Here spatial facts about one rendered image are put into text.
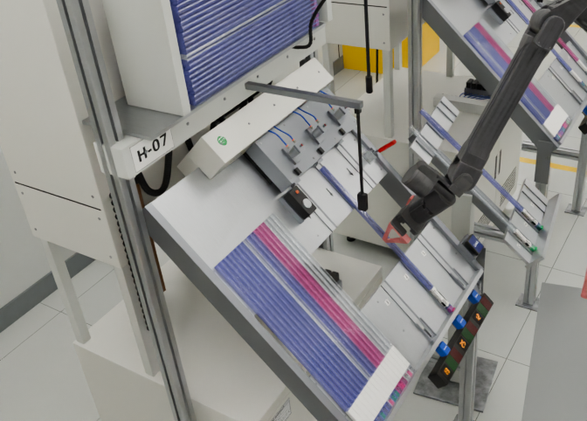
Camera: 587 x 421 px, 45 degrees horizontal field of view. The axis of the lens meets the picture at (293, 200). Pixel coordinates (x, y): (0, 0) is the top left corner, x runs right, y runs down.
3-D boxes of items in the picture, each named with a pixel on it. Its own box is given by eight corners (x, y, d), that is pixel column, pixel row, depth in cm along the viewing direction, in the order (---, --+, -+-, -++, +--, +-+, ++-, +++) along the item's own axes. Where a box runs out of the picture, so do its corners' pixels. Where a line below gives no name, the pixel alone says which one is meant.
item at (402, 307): (469, 273, 199) (477, 270, 197) (360, 446, 154) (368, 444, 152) (424, 224, 199) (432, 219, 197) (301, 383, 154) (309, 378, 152)
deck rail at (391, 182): (468, 276, 203) (484, 268, 198) (466, 280, 201) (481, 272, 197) (302, 91, 201) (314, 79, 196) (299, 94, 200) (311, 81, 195)
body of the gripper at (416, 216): (395, 217, 171) (415, 203, 165) (412, 196, 178) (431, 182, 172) (413, 237, 171) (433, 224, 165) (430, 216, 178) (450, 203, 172)
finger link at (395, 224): (370, 235, 175) (395, 218, 168) (383, 220, 180) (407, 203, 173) (389, 255, 175) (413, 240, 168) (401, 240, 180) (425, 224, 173)
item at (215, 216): (376, 180, 200) (388, 172, 196) (241, 325, 155) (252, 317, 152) (300, 93, 199) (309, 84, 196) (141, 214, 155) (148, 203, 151)
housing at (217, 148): (307, 106, 200) (334, 79, 190) (199, 191, 167) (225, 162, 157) (287, 86, 200) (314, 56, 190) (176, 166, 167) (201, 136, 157)
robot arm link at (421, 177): (476, 181, 160) (469, 169, 168) (439, 149, 158) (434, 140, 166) (440, 218, 164) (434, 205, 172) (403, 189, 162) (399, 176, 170)
